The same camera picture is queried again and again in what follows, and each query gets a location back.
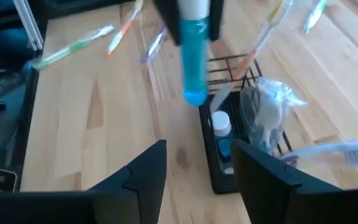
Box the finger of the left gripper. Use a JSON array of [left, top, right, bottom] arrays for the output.
[[209, 0, 225, 41], [152, 0, 181, 47]]

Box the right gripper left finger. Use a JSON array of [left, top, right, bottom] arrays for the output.
[[0, 139, 168, 224]]

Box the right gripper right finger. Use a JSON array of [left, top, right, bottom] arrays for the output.
[[230, 139, 358, 224]]

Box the teal mouthwash bottle white cap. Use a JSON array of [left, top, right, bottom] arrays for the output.
[[177, 0, 211, 106], [209, 110, 237, 164]]

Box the yellow orange toothbrush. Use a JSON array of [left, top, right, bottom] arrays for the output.
[[209, 0, 295, 113]]

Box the dark blue toothbrush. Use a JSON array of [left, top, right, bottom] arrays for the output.
[[239, 77, 307, 155]]

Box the green white toothbrush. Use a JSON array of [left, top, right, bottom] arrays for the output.
[[301, 0, 329, 35]]

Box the black wire caddy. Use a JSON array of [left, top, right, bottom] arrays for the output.
[[198, 54, 293, 195]]

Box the silver aluminium bracket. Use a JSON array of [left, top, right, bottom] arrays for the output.
[[12, 0, 45, 52]]

